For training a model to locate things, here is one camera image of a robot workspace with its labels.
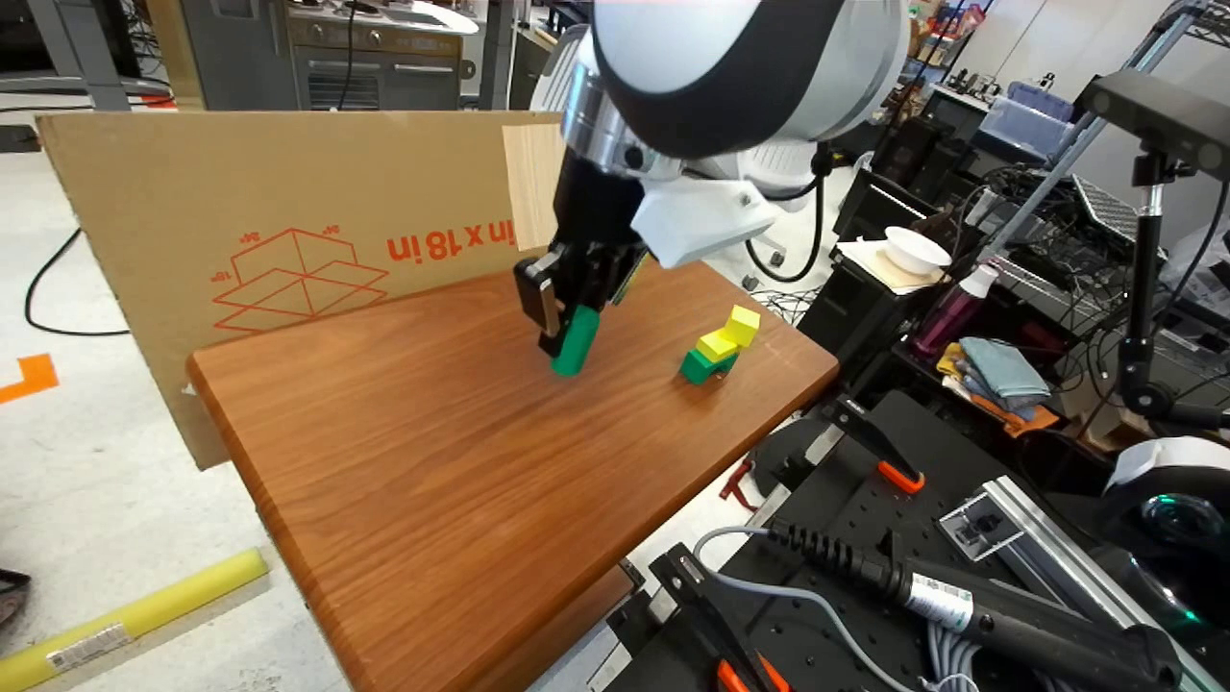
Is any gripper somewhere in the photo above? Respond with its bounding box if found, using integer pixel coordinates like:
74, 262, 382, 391
513, 152, 648, 359

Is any green cylinder block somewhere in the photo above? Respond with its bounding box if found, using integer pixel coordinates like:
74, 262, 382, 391
550, 305, 602, 378

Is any light wooden board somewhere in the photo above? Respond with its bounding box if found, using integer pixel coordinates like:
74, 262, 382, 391
501, 122, 569, 254

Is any red clamp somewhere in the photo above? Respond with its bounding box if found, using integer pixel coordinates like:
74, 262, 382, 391
719, 456, 762, 513

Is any black box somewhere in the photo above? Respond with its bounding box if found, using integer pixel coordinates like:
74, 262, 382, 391
796, 240, 954, 387

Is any grey toy kitchen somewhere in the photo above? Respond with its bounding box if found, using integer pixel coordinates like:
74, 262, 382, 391
177, 0, 483, 112

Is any brown cardboard sheet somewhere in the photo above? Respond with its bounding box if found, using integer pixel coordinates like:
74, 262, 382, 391
36, 110, 568, 472

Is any white bowl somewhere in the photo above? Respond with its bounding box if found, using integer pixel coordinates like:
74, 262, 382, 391
883, 226, 953, 278

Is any black and orange clamp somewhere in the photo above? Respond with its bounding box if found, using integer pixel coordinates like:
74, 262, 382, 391
820, 394, 928, 496
648, 542, 794, 692

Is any purple bottle with white cap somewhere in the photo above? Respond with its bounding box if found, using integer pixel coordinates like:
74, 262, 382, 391
910, 263, 1000, 359

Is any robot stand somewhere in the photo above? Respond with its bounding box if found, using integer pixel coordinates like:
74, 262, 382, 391
538, 388, 1230, 692

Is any pile of cloths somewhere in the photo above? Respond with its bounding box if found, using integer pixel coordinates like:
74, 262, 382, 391
936, 335, 1061, 440

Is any clear plastic bin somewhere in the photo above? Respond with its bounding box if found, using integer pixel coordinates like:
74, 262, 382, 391
978, 81, 1079, 162

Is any aluminium profile bar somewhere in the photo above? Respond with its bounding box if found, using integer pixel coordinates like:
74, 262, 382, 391
937, 475, 1230, 692

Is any yellow foam tube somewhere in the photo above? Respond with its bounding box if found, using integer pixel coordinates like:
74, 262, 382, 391
0, 547, 271, 692

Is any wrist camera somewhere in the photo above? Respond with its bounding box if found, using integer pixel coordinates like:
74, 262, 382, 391
629, 177, 779, 270

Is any grey cable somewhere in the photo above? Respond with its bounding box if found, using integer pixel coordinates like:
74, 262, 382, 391
691, 526, 981, 692

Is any wire shelf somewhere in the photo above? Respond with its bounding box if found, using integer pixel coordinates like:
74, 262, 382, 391
961, 0, 1230, 435

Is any black cable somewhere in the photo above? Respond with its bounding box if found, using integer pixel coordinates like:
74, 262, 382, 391
23, 227, 132, 338
767, 519, 1185, 692

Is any camera on mount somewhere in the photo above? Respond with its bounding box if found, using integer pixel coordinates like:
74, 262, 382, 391
1073, 69, 1230, 432

